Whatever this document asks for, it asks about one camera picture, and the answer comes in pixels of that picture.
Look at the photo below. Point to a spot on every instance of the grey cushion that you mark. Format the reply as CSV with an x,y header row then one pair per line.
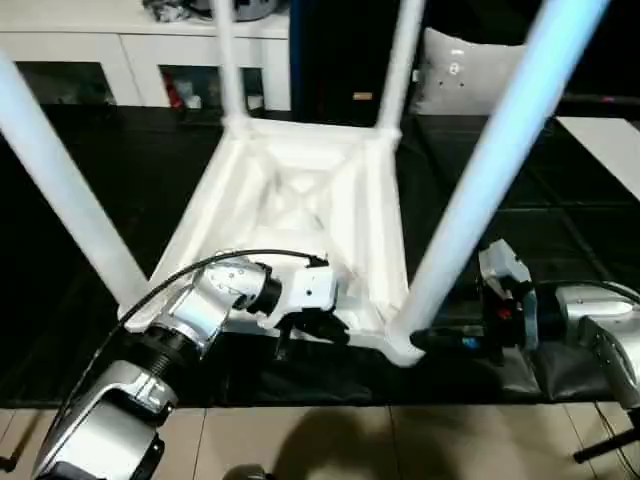
x,y
470,75

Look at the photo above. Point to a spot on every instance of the grey round helmet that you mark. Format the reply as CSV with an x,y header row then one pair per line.
x,y
260,9

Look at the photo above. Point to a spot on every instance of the white glass-door cabinet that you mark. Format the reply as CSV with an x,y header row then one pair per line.
x,y
75,45

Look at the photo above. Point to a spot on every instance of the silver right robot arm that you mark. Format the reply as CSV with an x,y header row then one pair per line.
x,y
600,340

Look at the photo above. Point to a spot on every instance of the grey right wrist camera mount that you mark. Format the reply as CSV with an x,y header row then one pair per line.
x,y
505,260

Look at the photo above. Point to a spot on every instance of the white board on right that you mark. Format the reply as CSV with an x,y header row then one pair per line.
x,y
600,150

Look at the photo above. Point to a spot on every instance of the small white jar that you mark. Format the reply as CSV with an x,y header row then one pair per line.
x,y
255,102
192,101

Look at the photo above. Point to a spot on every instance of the white plastic table top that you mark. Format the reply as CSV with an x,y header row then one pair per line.
x,y
220,190

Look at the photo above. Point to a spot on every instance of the black cabinet with gold label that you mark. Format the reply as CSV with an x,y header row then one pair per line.
x,y
340,50

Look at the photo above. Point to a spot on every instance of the dark clutter pile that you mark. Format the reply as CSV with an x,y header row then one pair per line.
x,y
170,10

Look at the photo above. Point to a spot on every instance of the black work mat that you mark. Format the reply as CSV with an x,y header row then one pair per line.
x,y
550,225

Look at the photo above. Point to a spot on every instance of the black monitor with red logo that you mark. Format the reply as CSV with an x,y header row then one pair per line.
x,y
605,100

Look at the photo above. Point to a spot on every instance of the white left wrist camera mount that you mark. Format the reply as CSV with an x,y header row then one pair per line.
x,y
310,292

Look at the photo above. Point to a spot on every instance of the black robot foot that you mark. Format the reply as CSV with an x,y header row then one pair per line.
x,y
249,474

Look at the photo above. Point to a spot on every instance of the black metal frame bar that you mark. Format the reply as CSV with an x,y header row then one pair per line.
x,y
605,446
7,461

